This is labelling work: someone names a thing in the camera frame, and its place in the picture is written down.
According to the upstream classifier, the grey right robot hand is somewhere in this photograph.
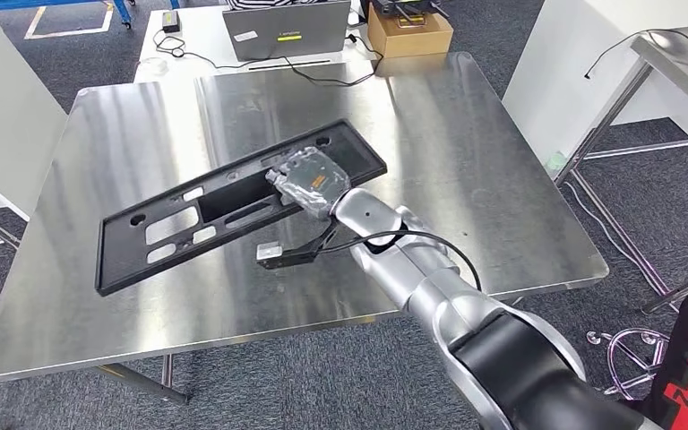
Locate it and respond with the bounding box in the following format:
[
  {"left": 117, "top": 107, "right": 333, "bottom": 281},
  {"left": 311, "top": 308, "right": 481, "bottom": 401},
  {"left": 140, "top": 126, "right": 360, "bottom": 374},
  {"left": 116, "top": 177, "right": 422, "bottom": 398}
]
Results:
[{"left": 264, "top": 146, "right": 353, "bottom": 222}]

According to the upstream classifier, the black plastic plate frame part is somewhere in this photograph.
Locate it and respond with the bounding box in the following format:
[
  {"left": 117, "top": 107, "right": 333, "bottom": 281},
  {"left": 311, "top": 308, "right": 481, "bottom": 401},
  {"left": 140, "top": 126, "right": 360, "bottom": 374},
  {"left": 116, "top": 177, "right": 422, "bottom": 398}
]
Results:
[{"left": 94, "top": 118, "right": 389, "bottom": 298}]

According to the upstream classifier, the stainless steel workbench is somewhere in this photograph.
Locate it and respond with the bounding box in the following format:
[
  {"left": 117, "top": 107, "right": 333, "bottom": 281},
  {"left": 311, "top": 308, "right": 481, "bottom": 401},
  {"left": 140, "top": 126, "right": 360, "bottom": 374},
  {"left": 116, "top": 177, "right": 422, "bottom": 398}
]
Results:
[{"left": 0, "top": 50, "right": 612, "bottom": 426}]

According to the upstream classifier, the grey laptop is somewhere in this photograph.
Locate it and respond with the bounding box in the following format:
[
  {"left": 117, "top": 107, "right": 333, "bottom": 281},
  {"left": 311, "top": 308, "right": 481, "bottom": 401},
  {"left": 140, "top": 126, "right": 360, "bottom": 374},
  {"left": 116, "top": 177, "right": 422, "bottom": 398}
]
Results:
[{"left": 222, "top": 0, "right": 353, "bottom": 63}]

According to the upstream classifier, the cardboard box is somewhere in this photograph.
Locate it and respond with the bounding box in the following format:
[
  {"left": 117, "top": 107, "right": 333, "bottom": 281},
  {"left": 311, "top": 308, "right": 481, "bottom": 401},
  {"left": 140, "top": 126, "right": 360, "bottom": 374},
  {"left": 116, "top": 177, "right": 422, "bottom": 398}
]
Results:
[{"left": 367, "top": 5, "right": 456, "bottom": 59}]

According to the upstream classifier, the black device with yellow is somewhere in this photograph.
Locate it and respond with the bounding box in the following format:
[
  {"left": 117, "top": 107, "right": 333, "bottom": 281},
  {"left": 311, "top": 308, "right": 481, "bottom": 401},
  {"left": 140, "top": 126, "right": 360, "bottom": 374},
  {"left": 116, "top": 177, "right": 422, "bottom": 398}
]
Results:
[{"left": 370, "top": 0, "right": 451, "bottom": 29}]

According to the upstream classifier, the chrome stool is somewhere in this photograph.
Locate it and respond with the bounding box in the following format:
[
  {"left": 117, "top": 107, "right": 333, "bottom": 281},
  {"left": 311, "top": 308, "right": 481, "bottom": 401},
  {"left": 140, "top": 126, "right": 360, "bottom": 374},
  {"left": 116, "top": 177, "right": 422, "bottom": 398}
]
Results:
[{"left": 585, "top": 327, "right": 673, "bottom": 400}]

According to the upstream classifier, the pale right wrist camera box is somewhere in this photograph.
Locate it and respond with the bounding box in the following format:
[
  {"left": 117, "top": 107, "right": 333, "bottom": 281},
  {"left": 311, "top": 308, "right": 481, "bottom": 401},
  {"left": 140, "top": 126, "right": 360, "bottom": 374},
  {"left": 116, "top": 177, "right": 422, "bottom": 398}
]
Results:
[{"left": 255, "top": 241, "right": 286, "bottom": 266}]

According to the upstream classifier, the black power cable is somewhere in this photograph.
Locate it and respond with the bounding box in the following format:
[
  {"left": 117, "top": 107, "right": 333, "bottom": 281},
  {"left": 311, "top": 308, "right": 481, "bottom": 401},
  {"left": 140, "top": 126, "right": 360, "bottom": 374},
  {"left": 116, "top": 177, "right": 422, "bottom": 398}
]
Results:
[{"left": 152, "top": 28, "right": 383, "bottom": 89}]

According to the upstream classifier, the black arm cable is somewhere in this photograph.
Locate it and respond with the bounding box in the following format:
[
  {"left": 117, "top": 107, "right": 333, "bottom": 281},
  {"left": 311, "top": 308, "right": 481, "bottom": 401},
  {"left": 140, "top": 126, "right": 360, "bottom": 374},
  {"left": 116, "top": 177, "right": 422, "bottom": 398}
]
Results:
[{"left": 317, "top": 229, "right": 484, "bottom": 293}]

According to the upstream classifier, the blue metal frame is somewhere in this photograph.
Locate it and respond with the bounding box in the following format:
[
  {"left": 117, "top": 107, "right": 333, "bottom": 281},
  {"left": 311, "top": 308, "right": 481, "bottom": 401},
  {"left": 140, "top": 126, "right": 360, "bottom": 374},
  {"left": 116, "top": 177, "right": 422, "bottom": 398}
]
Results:
[{"left": 0, "top": 0, "right": 182, "bottom": 30}]

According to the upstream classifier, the thin black cable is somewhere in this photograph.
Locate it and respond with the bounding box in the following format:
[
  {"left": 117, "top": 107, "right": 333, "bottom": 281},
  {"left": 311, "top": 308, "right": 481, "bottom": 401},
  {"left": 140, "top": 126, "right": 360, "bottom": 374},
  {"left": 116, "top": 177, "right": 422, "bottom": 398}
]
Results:
[{"left": 582, "top": 28, "right": 688, "bottom": 82}]

